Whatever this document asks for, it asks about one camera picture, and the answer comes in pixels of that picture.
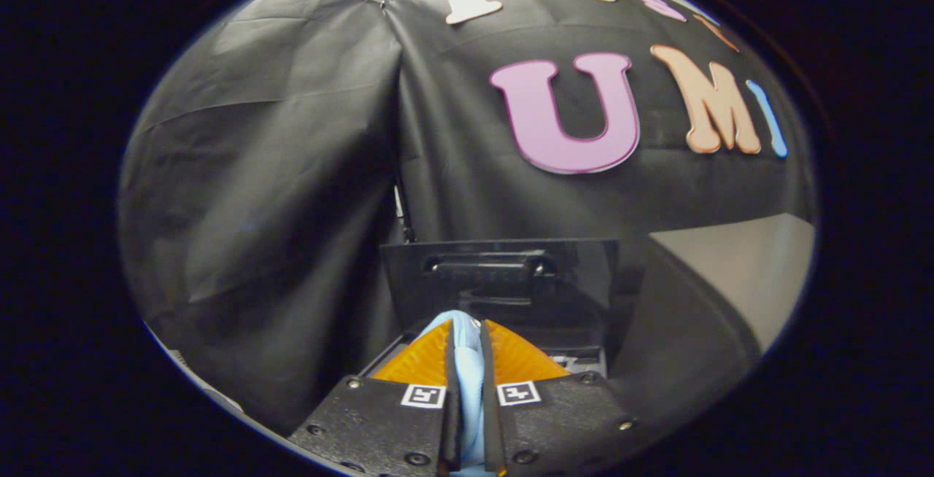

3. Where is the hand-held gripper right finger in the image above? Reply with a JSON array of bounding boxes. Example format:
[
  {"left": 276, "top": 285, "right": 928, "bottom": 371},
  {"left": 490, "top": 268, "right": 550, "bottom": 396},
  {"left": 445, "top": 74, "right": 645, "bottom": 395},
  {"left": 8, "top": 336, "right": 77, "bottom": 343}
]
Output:
[{"left": 478, "top": 319, "right": 643, "bottom": 477}]

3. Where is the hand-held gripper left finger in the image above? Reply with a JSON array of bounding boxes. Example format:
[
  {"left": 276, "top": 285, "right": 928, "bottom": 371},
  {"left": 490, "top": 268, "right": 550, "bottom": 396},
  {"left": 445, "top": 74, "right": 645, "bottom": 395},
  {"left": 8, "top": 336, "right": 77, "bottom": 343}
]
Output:
[{"left": 288, "top": 319, "right": 462, "bottom": 477}]

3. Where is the light blue garment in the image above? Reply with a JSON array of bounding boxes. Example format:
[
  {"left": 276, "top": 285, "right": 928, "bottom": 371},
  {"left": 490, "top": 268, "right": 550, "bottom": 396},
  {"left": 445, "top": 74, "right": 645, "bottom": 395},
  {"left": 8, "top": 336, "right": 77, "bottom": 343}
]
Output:
[{"left": 420, "top": 309, "right": 487, "bottom": 475}]

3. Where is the black backdrop cloth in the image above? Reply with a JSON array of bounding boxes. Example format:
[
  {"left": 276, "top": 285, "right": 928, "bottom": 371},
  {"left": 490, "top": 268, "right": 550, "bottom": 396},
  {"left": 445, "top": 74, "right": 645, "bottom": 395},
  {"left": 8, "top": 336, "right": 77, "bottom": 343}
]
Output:
[{"left": 117, "top": 0, "right": 818, "bottom": 438}]

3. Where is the beige cabinet with dark frame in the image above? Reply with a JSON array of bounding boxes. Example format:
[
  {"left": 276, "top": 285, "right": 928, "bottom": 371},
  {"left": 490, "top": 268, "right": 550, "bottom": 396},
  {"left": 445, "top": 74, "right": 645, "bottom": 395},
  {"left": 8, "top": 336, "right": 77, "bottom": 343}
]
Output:
[{"left": 611, "top": 213, "right": 817, "bottom": 427}]

